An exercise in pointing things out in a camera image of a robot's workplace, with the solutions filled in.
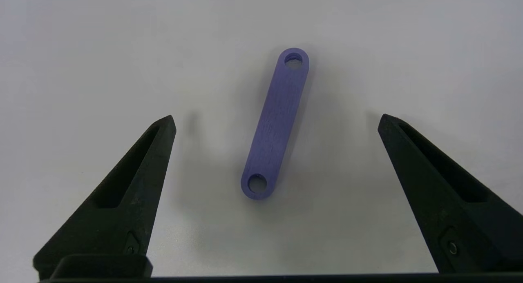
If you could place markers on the short purple plastic bar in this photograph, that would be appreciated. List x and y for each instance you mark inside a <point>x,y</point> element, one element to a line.
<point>276,123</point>

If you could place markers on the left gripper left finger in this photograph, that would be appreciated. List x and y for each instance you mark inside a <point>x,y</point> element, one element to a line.
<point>126,201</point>

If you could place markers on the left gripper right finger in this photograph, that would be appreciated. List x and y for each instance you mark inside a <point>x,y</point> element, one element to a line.
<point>453,205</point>

